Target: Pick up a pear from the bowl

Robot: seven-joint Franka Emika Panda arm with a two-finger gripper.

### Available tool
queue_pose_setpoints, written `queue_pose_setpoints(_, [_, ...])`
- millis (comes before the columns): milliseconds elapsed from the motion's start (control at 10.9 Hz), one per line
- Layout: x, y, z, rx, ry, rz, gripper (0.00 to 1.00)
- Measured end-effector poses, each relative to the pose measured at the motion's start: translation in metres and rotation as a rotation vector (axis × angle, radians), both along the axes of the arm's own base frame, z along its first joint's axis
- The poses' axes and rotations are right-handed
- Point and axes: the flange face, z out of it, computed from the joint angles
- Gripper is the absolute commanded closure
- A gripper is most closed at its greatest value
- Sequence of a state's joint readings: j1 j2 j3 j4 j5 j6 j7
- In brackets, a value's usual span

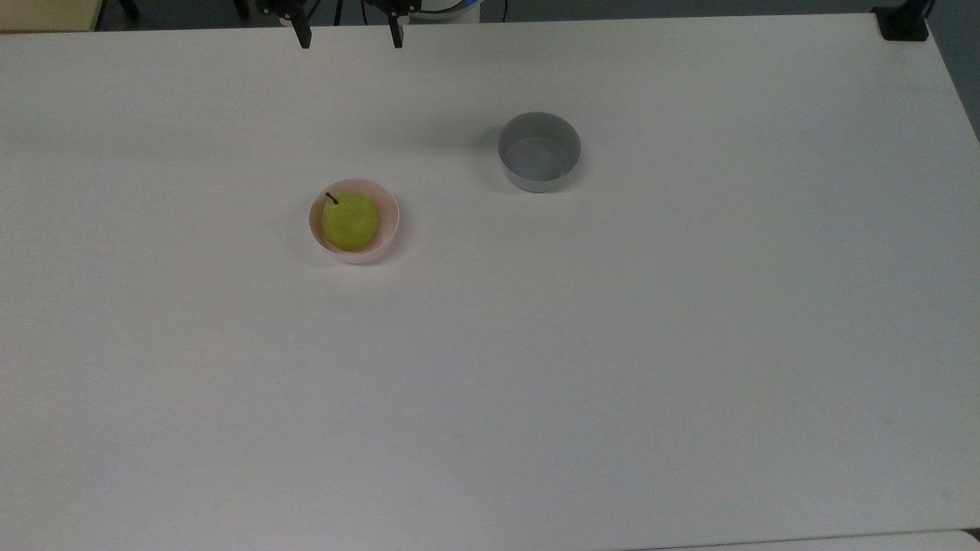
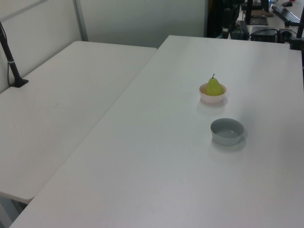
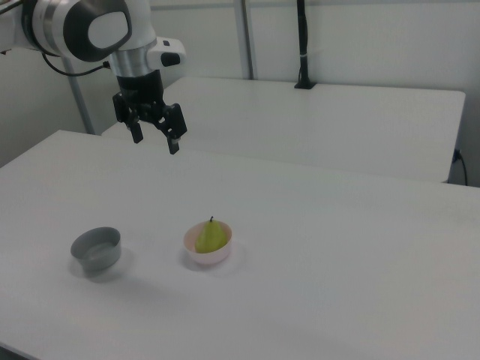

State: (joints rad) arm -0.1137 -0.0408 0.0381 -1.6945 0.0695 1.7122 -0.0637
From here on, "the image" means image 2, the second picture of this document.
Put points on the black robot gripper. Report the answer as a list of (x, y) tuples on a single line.
[(230, 9)]

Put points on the white table leg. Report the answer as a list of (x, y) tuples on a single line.
[(6, 213)]

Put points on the brown desk pad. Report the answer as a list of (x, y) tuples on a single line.
[(262, 13)]

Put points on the pink plastic bowl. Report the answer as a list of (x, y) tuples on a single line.
[(212, 98)]

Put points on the black clamped camera pole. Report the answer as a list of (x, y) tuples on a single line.
[(297, 39)]

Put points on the black computer keyboard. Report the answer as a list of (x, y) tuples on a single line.
[(286, 13)]

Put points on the yellow-green pear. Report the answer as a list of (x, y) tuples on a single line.
[(214, 87)]

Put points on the grey plastic bowl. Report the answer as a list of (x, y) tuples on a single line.
[(226, 135)]

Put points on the dark green equipment box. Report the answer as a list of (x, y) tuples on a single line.
[(241, 29)]

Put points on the black computer mouse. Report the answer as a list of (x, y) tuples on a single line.
[(287, 3)]

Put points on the black monitor stand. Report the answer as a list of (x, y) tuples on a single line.
[(257, 21)]

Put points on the black electronics box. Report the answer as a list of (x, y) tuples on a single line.
[(263, 34)]

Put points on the black camera pole with base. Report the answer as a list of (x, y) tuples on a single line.
[(10, 64)]

